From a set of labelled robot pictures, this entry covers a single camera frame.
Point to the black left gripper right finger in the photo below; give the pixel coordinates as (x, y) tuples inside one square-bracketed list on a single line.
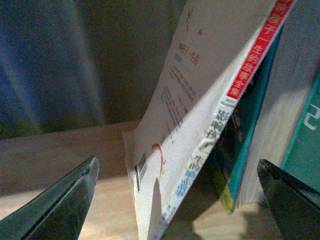
[(294, 205)]

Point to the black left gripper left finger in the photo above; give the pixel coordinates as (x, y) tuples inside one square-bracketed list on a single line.
[(59, 212)]

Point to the white illustrated Chinese storybook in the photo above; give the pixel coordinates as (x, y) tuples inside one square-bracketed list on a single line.
[(216, 49)]

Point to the teal cover book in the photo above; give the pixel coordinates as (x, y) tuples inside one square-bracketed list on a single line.
[(302, 156)]

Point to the light wooden bookshelf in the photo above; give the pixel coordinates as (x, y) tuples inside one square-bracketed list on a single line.
[(28, 165)]

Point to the teal hardcover thick book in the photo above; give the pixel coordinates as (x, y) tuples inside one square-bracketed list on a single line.
[(268, 115)]

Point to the blue curtain backdrop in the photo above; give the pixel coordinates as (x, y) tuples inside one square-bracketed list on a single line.
[(70, 64)]

